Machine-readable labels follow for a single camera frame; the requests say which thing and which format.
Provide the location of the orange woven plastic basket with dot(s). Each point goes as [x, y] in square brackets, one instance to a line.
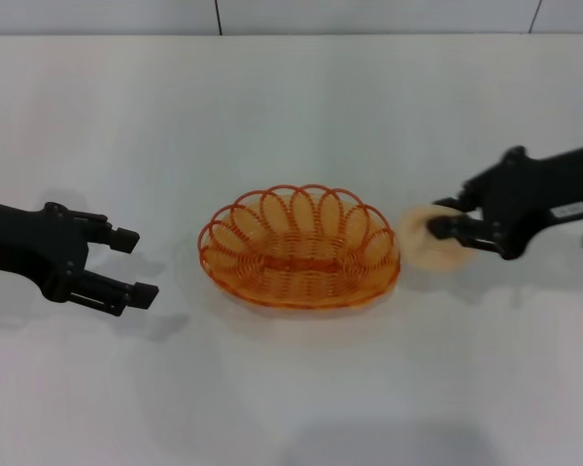
[298, 257]

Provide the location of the round beige bread bun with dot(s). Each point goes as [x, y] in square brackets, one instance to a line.
[418, 238]

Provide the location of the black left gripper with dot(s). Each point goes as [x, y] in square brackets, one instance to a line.
[24, 242]

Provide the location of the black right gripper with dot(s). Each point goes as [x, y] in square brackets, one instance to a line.
[539, 199]

